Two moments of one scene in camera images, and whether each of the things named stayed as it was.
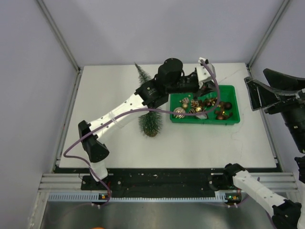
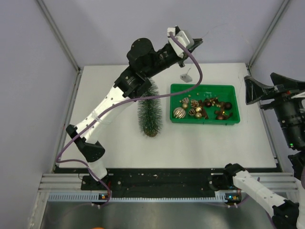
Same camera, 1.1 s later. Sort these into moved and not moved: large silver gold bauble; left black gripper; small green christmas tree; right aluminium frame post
Moved: left black gripper
Not moved: large silver gold bauble; right aluminium frame post; small green christmas tree
